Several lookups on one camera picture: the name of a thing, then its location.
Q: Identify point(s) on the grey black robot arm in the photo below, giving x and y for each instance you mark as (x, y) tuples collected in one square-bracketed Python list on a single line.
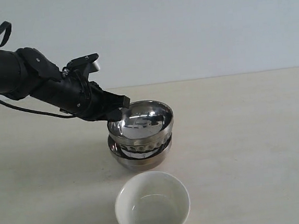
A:
[(27, 72)]

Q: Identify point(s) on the ribbed stainless steel bowl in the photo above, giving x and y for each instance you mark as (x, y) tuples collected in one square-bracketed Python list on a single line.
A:
[(146, 125)]

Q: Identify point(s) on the white ceramic bowl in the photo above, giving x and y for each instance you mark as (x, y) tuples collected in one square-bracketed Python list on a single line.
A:
[(152, 197)]

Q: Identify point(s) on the smooth stainless steel bowl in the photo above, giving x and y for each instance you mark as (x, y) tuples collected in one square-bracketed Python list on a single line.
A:
[(139, 164)]

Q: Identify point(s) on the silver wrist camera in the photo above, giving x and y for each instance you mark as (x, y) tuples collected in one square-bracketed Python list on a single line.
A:
[(85, 64)]

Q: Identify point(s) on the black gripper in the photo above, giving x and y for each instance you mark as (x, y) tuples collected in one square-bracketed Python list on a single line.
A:
[(77, 96)]

